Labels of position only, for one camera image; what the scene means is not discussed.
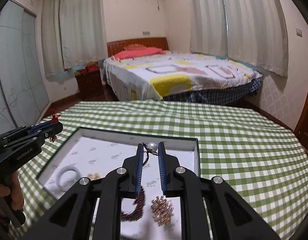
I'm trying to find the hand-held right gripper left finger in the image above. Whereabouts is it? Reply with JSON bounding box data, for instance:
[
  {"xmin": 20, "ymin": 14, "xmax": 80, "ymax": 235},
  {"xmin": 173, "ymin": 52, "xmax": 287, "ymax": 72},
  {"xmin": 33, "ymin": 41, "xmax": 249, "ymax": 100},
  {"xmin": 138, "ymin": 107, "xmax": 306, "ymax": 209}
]
[{"xmin": 27, "ymin": 142, "xmax": 147, "ymax": 240}]

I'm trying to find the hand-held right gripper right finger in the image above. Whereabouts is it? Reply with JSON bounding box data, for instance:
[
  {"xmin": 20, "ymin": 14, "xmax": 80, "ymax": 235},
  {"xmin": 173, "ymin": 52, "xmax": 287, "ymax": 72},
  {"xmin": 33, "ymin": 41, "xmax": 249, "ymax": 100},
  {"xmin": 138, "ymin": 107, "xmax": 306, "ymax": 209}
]
[{"xmin": 157, "ymin": 142, "xmax": 281, "ymax": 240}]

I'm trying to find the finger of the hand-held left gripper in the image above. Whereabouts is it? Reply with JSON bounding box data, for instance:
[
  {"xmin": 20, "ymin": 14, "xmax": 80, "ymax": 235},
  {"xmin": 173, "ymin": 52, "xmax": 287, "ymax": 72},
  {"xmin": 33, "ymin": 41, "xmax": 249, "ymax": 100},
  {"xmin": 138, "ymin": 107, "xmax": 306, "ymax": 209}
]
[
  {"xmin": 0, "ymin": 122, "xmax": 64, "ymax": 151},
  {"xmin": 5, "ymin": 121, "xmax": 56, "ymax": 141}
]

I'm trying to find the red knot charm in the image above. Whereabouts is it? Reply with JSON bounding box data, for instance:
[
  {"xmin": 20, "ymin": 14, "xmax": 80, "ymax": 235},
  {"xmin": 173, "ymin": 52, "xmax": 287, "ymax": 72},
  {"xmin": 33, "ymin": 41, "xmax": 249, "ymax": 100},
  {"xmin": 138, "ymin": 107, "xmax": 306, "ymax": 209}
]
[{"xmin": 50, "ymin": 114, "xmax": 61, "ymax": 143}]

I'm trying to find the pearl ring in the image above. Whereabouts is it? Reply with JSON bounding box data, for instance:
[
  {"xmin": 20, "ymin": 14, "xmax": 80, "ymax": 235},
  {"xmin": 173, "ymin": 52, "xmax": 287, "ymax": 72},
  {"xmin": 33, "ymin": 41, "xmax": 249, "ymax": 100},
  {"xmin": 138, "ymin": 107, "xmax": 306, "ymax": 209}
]
[{"xmin": 143, "ymin": 142, "xmax": 159, "ymax": 167}]

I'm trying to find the dark red bead bracelet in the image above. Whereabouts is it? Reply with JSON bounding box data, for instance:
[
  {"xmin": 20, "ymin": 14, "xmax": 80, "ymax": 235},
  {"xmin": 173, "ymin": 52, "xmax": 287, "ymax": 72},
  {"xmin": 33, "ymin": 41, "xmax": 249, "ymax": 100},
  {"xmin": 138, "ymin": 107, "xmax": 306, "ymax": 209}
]
[{"xmin": 120, "ymin": 186, "xmax": 147, "ymax": 222}]

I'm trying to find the shallow dark green box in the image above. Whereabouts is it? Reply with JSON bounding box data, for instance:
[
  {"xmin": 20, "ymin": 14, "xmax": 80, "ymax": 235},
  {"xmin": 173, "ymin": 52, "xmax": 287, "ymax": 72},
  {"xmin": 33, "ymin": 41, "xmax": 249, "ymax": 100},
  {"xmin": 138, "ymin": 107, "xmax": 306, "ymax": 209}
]
[{"xmin": 37, "ymin": 127, "xmax": 201, "ymax": 240}]

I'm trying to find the cream pearl bracelet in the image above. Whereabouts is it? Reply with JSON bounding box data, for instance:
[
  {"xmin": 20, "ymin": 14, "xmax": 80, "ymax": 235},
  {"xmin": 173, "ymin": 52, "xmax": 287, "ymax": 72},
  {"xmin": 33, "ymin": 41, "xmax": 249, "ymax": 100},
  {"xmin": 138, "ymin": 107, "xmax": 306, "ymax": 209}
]
[{"xmin": 150, "ymin": 196, "xmax": 175, "ymax": 224}]

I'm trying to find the white jade bangle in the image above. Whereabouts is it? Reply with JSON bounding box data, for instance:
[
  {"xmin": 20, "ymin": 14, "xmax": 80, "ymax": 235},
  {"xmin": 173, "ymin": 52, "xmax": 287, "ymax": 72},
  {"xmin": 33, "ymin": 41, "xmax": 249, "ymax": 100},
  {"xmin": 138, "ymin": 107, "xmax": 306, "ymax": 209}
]
[{"xmin": 55, "ymin": 165, "xmax": 81, "ymax": 193}]

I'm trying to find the small tan bead ornament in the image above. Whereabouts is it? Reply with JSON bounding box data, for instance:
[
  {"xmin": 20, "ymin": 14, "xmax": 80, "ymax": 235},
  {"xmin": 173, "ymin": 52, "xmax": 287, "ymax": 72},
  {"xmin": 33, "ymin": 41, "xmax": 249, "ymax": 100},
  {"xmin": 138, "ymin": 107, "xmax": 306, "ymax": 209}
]
[{"xmin": 86, "ymin": 172, "xmax": 104, "ymax": 181}]

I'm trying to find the person's left hand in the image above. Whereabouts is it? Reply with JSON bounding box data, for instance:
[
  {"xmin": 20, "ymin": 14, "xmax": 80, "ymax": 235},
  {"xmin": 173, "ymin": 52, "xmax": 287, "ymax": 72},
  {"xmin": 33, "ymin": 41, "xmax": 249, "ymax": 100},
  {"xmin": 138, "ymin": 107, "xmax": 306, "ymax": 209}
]
[{"xmin": 0, "ymin": 171, "xmax": 23, "ymax": 208}]

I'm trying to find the frosted glass sliding wardrobe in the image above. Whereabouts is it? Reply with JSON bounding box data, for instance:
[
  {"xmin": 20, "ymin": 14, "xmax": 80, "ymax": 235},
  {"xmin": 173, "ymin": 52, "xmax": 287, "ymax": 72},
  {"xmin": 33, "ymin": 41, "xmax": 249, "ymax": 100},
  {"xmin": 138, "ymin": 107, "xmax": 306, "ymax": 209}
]
[{"xmin": 0, "ymin": 0, "xmax": 53, "ymax": 135}]

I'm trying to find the dark wooden nightstand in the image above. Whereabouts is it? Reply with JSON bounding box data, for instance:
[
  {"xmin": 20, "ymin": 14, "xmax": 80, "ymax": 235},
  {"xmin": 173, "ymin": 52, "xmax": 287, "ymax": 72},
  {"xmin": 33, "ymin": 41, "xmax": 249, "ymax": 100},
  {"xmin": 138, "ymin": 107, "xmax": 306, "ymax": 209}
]
[{"xmin": 74, "ymin": 68, "xmax": 104, "ymax": 99}]

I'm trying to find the green checked tablecloth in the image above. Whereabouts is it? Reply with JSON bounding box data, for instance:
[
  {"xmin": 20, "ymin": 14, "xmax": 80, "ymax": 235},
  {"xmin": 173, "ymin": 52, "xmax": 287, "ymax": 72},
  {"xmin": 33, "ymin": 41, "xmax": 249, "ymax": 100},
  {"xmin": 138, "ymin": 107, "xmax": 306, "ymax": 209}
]
[{"xmin": 8, "ymin": 99, "xmax": 308, "ymax": 240}]

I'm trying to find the blue plaid bed sheet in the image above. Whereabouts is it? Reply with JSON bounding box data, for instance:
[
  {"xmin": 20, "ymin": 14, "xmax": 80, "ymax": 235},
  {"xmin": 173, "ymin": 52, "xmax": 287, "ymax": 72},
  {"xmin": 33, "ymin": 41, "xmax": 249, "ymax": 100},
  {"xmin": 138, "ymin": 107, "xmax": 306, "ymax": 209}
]
[{"xmin": 164, "ymin": 76, "xmax": 264, "ymax": 103}]

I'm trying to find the white curtain panel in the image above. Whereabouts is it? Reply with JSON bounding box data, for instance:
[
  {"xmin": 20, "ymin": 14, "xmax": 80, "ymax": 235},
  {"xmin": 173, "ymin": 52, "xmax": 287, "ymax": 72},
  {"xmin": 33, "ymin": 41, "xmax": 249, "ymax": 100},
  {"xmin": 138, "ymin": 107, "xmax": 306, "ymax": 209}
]
[
  {"xmin": 59, "ymin": 0, "xmax": 104, "ymax": 70},
  {"xmin": 41, "ymin": 0, "xmax": 66, "ymax": 78},
  {"xmin": 219, "ymin": 0, "xmax": 289, "ymax": 77},
  {"xmin": 189, "ymin": 0, "xmax": 228, "ymax": 55}
]

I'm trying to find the printed white bed sheet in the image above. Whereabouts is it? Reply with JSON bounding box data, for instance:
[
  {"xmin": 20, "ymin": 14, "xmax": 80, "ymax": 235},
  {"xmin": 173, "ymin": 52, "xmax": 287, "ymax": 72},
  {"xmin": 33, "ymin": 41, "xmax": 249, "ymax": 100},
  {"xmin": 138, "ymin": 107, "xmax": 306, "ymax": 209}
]
[{"xmin": 102, "ymin": 50, "xmax": 263, "ymax": 102}]

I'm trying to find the pink pillow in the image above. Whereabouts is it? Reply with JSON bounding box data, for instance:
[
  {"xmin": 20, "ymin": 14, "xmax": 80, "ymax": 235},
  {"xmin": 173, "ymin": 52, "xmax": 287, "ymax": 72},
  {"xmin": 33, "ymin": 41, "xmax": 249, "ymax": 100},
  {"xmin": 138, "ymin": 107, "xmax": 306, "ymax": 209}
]
[{"xmin": 111, "ymin": 47, "xmax": 167, "ymax": 60}]

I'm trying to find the wooden bed headboard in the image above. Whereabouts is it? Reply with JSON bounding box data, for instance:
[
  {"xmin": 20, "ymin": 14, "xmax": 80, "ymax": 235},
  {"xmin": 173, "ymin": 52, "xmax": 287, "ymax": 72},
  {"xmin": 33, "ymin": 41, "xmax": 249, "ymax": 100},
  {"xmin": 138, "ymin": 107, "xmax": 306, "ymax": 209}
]
[{"xmin": 106, "ymin": 37, "xmax": 168, "ymax": 57}]

